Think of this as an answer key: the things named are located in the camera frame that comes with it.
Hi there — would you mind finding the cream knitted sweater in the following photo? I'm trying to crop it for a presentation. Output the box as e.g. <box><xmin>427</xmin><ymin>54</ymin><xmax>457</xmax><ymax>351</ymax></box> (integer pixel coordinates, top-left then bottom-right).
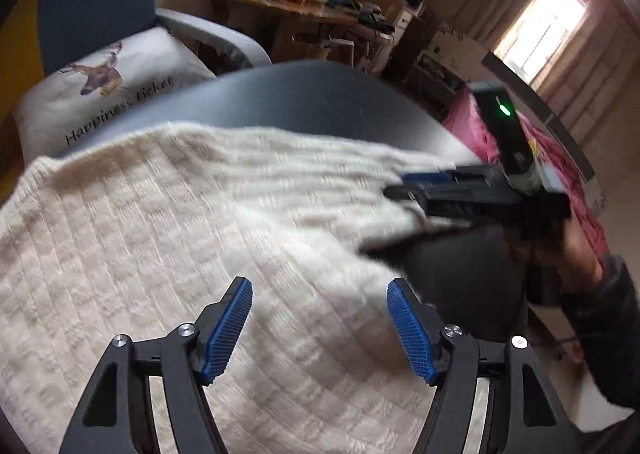
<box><xmin>1</xmin><ymin>125</ymin><xmax>454</xmax><ymax>453</ymax></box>

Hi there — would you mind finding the person right hand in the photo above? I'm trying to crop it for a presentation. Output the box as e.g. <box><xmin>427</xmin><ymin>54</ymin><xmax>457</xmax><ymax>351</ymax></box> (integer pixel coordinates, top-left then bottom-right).
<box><xmin>504</xmin><ymin>219</ymin><xmax>604</xmax><ymax>292</ymax></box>

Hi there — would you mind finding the pink blanket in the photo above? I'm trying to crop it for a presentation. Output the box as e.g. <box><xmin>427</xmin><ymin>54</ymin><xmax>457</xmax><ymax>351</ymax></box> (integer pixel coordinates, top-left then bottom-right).
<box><xmin>444</xmin><ymin>88</ymin><xmax>610</xmax><ymax>255</ymax></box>

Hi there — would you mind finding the wooden side table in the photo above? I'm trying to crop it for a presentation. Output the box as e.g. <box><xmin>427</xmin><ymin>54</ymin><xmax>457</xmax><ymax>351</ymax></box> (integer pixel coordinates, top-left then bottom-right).
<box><xmin>209</xmin><ymin>0</ymin><xmax>396</xmax><ymax>70</ymax></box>

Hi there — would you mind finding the deer print cushion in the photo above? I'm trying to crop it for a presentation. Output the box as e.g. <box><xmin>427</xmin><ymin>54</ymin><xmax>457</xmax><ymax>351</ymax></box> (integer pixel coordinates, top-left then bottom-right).
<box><xmin>14</xmin><ymin>27</ymin><xmax>215</xmax><ymax>163</ymax></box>

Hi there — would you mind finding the grey yellow blue sofa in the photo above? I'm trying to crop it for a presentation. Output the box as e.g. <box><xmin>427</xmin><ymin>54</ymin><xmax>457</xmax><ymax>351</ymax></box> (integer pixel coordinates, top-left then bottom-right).
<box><xmin>0</xmin><ymin>0</ymin><xmax>274</xmax><ymax>145</ymax></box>

